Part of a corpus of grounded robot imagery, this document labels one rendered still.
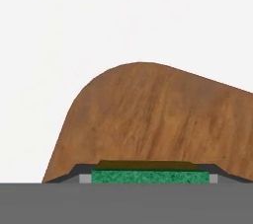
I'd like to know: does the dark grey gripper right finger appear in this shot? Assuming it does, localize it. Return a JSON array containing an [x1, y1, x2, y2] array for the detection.
[[195, 163, 253, 185]]

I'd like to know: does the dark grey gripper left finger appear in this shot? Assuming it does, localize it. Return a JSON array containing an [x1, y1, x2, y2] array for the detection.
[[45, 163, 99, 185]]

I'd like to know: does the green and yellow sponge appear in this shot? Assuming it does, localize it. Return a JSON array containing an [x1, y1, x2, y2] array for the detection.
[[90, 160, 211, 185]]

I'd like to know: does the brown wooden cutting board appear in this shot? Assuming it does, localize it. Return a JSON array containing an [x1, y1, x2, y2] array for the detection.
[[42, 61, 253, 185]]

